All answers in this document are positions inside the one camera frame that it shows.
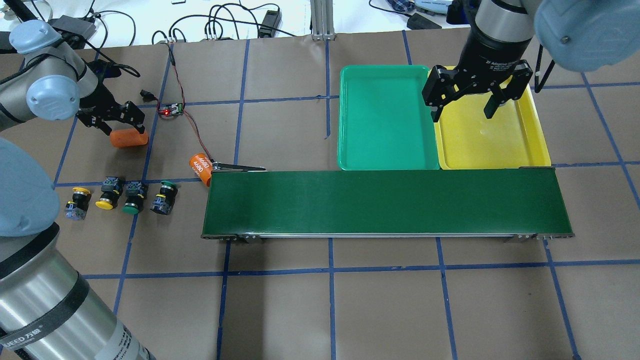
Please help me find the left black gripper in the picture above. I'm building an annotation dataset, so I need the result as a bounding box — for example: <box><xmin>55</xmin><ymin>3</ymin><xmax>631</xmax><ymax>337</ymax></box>
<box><xmin>76</xmin><ymin>82</ymin><xmax>146</xmax><ymax>136</ymax></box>

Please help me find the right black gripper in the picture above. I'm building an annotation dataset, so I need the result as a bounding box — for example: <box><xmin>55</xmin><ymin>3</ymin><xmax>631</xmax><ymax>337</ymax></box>
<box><xmin>422</xmin><ymin>45</ymin><xmax>534</xmax><ymax>123</ymax></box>

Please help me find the plain orange cylinder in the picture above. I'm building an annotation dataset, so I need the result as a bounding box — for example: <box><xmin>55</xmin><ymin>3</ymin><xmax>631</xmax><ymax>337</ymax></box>
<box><xmin>109</xmin><ymin>129</ymin><xmax>149</xmax><ymax>149</ymax></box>

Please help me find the orange cylinder with 4680 print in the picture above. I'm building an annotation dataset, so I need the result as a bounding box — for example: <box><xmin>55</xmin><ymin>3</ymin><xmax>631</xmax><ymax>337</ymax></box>
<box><xmin>189</xmin><ymin>153</ymin><xmax>213</xmax><ymax>187</ymax></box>

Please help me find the green push button switch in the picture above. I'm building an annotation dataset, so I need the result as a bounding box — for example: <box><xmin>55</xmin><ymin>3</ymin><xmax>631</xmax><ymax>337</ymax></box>
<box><xmin>150</xmin><ymin>180</ymin><xmax>179</xmax><ymax>215</ymax></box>
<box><xmin>122</xmin><ymin>181</ymin><xmax>149</xmax><ymax>215</ymax></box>

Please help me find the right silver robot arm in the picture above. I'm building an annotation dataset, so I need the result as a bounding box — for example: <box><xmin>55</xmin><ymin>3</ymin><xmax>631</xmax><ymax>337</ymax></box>
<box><xmin>422</xmin><ymin>0</ymin><xmax>640</xmax><ymax>123</ymax></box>

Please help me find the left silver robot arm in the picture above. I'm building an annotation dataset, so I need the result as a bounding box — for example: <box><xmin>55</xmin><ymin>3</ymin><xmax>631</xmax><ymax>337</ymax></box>
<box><xmin>1</xmin><ymin>18</ymin><xmax>154</xmax><ymax>360</ymax></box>

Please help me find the small green circuit board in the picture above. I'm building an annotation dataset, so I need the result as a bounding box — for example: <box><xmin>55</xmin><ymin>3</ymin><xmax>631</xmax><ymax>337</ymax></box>
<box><xmin>157</xmin><ymin>102</ymin><xmax>185</xmax><ymax>117</ymax></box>

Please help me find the yellow plastic tray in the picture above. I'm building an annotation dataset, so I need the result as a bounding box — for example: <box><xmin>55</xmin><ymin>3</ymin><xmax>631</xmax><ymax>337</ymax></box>
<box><xmin>434</xmin><ymin>88</ymin><xmax>552</xmax><ymax>170</ymax></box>

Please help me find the green plastic tray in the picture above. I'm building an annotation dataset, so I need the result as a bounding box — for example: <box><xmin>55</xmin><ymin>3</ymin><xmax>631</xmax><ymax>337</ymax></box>
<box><xmin>337</xmin><ymin>64</ymin><xmax>441</xmax><ymax>171</ymax></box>

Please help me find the green conveyor belt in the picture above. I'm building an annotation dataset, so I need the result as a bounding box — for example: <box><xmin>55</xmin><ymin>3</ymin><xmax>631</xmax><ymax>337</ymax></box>
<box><xmin>201</xmin><ymin>167</ymin><xmax>575</xmax><ymax>242</ymax></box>

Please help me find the black power adapter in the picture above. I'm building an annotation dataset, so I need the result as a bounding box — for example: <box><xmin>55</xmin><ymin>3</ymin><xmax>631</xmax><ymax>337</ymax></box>
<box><xmin>257</xmin><ymin>9</ymin><xmax>282</xmax><ymax>39</ymax></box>

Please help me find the yellow push button switch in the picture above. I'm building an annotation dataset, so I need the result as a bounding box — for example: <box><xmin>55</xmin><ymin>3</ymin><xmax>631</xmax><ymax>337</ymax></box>
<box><xmin>64</xmin><ymin>187</ymin><xmax>92</xmax><ymax>221</ymax></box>
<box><xmin>94</xmin><ymin>176</ymin><xmax>125</xmax><ymax>210</ymax></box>

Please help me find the red black wire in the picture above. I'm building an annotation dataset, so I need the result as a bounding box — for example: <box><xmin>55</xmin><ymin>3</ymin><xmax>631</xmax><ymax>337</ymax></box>
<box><xmin>139</xmin><ymin>41</ymin><xmax>215</xmax><ymax>163</ymax></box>

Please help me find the aluminium frame post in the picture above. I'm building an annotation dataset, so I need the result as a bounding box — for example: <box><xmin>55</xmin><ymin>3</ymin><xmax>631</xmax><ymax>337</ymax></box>
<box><xmin>310</xmin><ymin>0</ymin><xmax>336</xmax><ymax>41</ymax></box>

